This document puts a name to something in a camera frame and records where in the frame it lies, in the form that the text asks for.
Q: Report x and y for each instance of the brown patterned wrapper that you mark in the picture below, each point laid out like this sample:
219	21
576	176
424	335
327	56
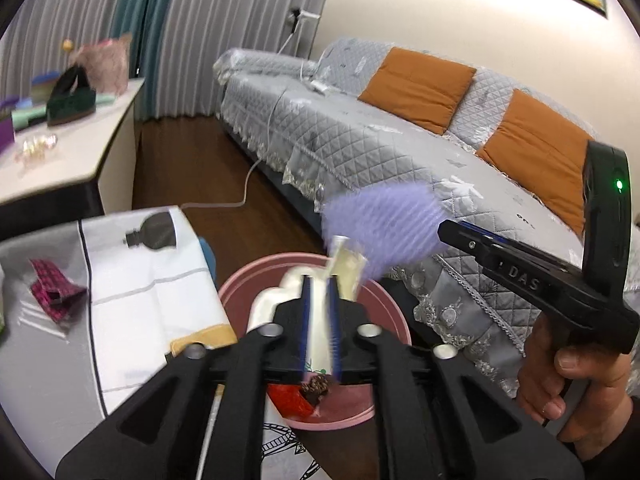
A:
315	387

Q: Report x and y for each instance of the pink plastic basin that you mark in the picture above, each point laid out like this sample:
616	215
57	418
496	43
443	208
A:
350	405

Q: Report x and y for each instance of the grey curtain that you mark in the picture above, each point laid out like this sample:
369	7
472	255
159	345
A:
240	25
65	5

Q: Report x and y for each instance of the orange cushion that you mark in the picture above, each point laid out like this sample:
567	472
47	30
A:
540	155
415	87

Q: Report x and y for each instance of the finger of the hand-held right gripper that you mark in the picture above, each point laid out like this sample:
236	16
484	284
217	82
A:
470	247
484	232

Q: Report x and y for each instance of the purple foam net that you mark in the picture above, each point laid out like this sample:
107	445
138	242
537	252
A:
390	220

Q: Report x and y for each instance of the grey quilted sofa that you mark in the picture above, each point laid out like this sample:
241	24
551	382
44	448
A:
350	125

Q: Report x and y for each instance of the orange-red plastic bag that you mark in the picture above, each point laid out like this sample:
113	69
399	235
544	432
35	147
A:
287	400

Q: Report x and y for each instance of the clear crinkled wrapper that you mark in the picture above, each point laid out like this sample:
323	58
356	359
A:
37	147

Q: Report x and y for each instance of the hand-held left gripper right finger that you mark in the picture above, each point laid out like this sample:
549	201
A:
350	345

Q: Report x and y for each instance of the pink lace basket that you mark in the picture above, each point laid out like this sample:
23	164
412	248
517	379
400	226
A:
107	67

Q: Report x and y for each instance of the black bag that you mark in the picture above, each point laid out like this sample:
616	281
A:
67	85

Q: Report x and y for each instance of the stack of coloured bowls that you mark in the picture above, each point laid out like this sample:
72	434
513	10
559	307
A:
45	85

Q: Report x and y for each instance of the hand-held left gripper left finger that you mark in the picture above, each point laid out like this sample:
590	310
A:
290	340

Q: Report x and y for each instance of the orange artificial flower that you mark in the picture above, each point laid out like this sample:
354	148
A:
67	46

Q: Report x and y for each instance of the white power adapter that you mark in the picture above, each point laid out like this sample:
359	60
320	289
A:
319	86

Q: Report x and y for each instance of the mint green cloth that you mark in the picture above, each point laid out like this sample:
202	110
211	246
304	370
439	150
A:
22	119

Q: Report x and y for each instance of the blue plastic object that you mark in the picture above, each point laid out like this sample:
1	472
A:
207	260

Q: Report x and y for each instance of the person's right hand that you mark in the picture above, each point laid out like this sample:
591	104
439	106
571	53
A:
585	372

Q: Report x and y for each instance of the teal curtain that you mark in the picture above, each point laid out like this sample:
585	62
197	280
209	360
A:
140	35

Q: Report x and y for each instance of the magenta checked wrapper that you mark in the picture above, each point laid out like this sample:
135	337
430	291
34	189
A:
52	290

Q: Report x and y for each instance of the multicoloured box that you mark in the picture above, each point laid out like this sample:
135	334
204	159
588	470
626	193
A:
5	132

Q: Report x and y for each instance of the white side table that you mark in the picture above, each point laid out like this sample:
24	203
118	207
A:
75	160

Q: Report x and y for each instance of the cream paper carton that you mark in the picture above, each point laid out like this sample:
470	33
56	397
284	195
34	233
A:
347	265

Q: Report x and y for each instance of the dark green basin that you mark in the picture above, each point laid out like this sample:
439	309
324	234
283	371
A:
72	107

